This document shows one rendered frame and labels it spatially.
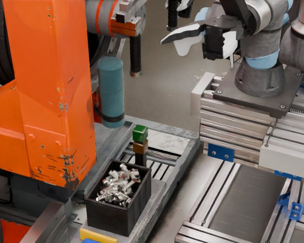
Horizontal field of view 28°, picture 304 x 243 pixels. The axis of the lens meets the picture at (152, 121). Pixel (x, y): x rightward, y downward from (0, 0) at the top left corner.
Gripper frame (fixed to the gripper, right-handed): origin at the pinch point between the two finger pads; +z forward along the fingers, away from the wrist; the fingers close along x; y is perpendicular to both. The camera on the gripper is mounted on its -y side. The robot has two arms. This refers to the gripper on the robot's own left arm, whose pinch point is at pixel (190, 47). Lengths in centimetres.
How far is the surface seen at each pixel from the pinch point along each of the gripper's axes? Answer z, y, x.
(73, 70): -14, 24, 53
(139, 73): -45, 40, 57
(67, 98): -10, 31, 53
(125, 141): -74, 98, 99
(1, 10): -21, 15, 90
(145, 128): -33, 52, 47
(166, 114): -116, 110, 111
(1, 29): -20, 21, 91
